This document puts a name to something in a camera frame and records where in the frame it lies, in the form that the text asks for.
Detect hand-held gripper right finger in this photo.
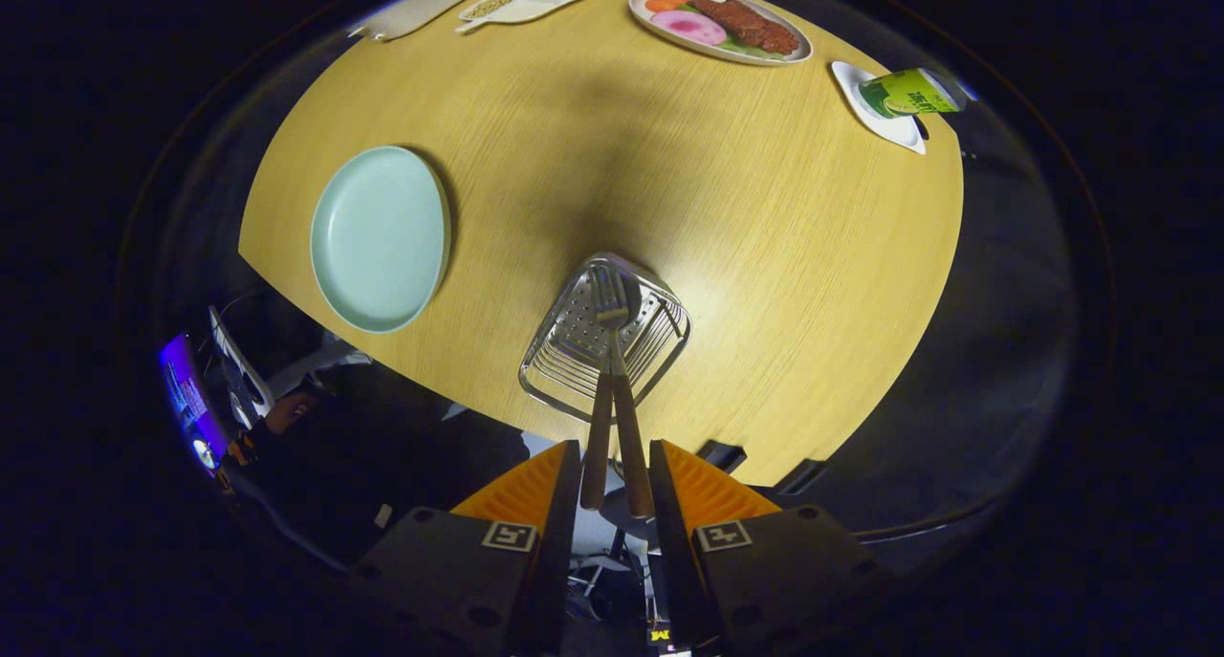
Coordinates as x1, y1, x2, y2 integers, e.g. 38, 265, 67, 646
649, 439, 883, 657

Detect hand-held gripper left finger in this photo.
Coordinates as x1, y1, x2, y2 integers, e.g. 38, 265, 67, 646
350, 439, 582, 657

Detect wooden handle metal fork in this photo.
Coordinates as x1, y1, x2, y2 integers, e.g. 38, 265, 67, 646
590, 265, 657, 519

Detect pale green round plate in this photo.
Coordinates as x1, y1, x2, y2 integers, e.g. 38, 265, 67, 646
309, 145, 452, 335

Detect white curved object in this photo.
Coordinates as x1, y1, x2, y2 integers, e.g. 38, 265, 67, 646
208, 305, 273, 428

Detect glowing purple screen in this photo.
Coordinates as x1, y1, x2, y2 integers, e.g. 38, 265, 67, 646
158, 334, 230, 471

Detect white square coaster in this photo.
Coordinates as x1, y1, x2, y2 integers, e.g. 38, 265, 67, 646
830, 60, 928, 155

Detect green lettuce leaf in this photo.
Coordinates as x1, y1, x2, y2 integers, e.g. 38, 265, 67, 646
717, 37, 795, 62

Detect green label plastic bottle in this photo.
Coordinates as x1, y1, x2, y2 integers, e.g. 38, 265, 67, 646
858, 67, 976, 120

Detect pink ham slice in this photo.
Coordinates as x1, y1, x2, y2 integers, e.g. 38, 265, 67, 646
651, 10, 729, 47

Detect white oval food plate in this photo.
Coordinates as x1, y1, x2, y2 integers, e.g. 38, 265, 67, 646
628, 0, 814, 67

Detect brown meat pieces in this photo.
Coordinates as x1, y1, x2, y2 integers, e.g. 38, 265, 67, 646
688, 0, 801, 56

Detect white compartment tray with beans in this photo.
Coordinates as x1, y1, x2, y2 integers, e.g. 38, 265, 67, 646
455, 0, 607, 34

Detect white toaster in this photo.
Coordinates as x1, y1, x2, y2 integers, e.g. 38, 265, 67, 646
349, 0, 500, 43

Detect metal wire cutlery basket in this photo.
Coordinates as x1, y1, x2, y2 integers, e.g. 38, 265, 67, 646
517, 252, 692, 426

